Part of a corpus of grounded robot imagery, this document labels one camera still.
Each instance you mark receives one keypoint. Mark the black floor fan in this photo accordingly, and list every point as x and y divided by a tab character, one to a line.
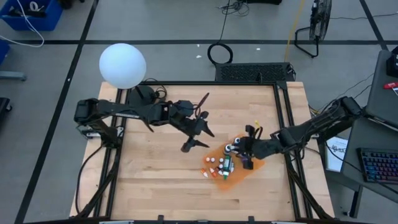
320	18

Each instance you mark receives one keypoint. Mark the black equipment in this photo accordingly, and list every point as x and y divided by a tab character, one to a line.
4	107

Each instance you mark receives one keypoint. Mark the black perforated case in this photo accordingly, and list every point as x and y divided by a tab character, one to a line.
255	72

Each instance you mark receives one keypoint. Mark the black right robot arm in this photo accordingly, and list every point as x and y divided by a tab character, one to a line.
320	124

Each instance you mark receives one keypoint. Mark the orange translucent plastic bin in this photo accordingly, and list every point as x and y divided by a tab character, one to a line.
237	180

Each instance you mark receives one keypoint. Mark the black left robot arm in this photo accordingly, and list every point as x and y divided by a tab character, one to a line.
124	110

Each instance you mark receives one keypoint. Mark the large green food coloring bottle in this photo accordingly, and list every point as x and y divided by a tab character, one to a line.
227	165

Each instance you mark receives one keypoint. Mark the grey metal foot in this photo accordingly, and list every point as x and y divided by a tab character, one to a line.
12	75

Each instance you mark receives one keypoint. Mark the large blue food coloring bottle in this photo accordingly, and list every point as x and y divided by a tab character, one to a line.
237	140

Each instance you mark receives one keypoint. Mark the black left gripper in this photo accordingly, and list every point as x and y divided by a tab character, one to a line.
191	130

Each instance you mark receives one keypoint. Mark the black device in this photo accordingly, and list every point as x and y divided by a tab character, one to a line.
393	63

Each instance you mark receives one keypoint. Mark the white globe lamp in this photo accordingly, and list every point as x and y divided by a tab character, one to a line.
122	66

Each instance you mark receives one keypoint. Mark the white printed paper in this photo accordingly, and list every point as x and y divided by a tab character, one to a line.
337	155

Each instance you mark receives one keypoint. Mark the large purple food coloring bottle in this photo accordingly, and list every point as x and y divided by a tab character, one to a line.
243	158

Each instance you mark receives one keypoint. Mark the blue plastic floor bin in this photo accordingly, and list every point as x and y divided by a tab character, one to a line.
53	18

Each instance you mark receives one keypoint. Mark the small grey-capped bottle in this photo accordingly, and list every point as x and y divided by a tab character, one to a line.
228	148

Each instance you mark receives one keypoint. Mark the red object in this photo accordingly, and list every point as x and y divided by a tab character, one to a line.
391	85

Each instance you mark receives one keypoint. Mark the dark grey keyboard desk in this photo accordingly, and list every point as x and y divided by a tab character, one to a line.
349	161

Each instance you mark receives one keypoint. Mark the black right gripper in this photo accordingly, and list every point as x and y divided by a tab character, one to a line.
259	146

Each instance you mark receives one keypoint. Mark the backlit black keyboard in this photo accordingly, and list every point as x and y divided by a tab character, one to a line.
377	165

